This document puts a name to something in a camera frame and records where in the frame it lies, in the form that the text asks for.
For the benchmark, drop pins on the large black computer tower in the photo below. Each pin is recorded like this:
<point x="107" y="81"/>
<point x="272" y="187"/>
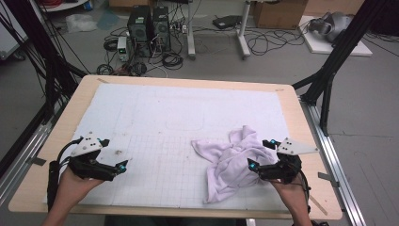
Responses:
<point x="139" y="29"/>

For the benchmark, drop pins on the wooden table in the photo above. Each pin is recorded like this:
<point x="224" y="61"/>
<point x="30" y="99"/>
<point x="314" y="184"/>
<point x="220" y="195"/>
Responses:
<point x="297" y="119"/>

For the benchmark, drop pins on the teal sheet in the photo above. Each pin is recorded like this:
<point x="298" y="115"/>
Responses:
<point x="108" y="19"/>

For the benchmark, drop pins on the white bench power supply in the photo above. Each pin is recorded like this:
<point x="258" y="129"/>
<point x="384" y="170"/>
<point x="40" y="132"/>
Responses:
<point x="123" y="48"/>

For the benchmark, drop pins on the person's right hand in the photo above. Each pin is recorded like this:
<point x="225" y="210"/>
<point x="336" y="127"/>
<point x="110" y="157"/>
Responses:
<point x="290" y="193"/>

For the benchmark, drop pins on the grey tape piece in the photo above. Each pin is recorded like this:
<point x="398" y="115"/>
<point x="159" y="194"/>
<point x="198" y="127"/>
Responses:
<point x="327" y="178"/>

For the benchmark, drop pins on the clear plastic bag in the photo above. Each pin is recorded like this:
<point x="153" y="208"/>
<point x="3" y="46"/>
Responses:
<point x="81" y="22"/>

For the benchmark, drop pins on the white floor board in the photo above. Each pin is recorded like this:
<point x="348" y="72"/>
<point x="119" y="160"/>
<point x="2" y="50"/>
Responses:
<point x="320" y="45"/>

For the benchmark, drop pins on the black metal frame stand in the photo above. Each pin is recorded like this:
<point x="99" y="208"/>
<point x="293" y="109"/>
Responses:
<point x="345" y="47"/>
<point x="34" y="34"/>

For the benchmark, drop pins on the lilac printed shirt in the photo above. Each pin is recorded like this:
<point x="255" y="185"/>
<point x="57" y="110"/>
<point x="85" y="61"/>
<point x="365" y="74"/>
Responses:
<point x="233" y="163"/>

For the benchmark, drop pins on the aluminium rail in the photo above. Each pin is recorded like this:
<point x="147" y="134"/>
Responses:
<point x="329" y="157"/>
<point x="25" y="147"/>

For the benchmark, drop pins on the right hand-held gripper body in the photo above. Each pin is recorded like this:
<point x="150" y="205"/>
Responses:
<point x="290" y="158"/>

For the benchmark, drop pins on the white foam grid mat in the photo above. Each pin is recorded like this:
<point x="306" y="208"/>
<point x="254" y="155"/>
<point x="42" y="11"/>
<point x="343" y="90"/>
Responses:
<point x="175" y="119"/>

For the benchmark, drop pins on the cardboard box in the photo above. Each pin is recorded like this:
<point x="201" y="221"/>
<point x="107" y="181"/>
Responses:
<point x="279" y="14"/>

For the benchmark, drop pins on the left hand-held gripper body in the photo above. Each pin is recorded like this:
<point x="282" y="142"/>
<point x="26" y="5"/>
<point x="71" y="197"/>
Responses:
<point x="86" y="146"/>

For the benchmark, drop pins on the grey helmet-shaped device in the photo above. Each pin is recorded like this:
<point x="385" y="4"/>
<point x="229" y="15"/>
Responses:
<point x="334" y="25"/>

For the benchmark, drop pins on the black flat device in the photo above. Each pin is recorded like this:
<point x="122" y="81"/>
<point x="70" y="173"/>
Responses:
<point x="226" y="22"/>

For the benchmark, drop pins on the slim black computer tower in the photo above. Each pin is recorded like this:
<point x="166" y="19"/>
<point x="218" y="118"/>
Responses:
<point x="161" y="28"/>

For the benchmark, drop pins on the black tape piece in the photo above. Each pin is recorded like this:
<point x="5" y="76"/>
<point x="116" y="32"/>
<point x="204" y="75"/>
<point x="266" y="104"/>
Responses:
<point x="38" y="161"/>

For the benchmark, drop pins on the person's left hand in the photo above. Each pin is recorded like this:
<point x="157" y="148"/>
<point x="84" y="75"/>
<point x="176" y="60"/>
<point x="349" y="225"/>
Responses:
<point x="73" y="190"/>

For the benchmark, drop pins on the white desk leg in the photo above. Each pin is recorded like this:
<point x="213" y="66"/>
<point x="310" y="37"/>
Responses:
<point x="243" y="37"/>
<point x="190" y="31"/>

